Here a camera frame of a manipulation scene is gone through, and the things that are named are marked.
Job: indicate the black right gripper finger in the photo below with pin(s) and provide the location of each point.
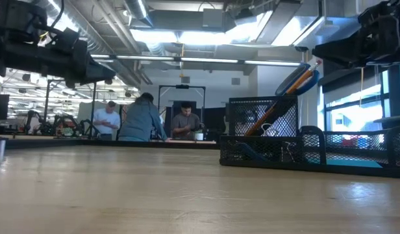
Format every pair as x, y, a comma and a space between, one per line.
343, 52

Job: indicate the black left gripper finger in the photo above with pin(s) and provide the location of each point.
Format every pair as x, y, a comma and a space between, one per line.
97, 73

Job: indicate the orange pencil with eraser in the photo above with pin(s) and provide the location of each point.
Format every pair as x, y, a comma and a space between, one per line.
300, 79

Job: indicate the black mesh desk organizer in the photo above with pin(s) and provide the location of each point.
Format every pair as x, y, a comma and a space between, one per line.
252, 164

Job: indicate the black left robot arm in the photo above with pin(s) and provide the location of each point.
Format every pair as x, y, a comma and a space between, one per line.
21, 19

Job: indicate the person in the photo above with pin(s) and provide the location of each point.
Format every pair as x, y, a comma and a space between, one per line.
106, 122
141, 120
186, 125

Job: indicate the black upright pole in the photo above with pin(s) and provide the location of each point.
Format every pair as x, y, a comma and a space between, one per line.
395, 94

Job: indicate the black background monitor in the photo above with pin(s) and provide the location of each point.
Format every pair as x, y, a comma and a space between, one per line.
0, 107

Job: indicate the grey side desk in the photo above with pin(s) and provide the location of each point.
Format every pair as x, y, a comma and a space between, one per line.
393, 121

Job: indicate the long ceiling light strip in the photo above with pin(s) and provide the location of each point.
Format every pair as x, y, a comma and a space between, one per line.
203, 60

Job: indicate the small white potted plant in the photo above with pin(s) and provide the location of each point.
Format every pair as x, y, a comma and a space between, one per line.
199, 136

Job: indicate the black background gantry frame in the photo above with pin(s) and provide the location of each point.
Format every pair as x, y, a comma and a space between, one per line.
93, 107

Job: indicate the black table rail frame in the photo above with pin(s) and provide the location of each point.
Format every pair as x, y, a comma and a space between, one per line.
57, 143

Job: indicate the black frame with top camera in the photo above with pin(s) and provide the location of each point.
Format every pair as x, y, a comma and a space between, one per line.
182, 86

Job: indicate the grey ceiling duct box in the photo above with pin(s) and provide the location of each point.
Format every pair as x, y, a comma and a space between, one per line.
213, 18

